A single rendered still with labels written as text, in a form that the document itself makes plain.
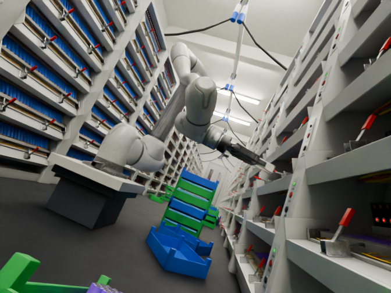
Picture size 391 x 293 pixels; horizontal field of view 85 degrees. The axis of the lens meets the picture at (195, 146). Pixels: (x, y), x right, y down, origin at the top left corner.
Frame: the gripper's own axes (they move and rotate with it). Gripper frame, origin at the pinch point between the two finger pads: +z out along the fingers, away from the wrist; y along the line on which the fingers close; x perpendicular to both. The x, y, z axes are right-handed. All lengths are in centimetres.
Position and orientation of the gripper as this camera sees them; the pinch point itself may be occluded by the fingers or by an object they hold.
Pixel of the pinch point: (265, 165)
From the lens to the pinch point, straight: 89.0
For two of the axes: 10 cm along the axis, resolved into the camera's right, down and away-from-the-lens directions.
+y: -0.9, -2.6, -9.6
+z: 8.5, 4.8, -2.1
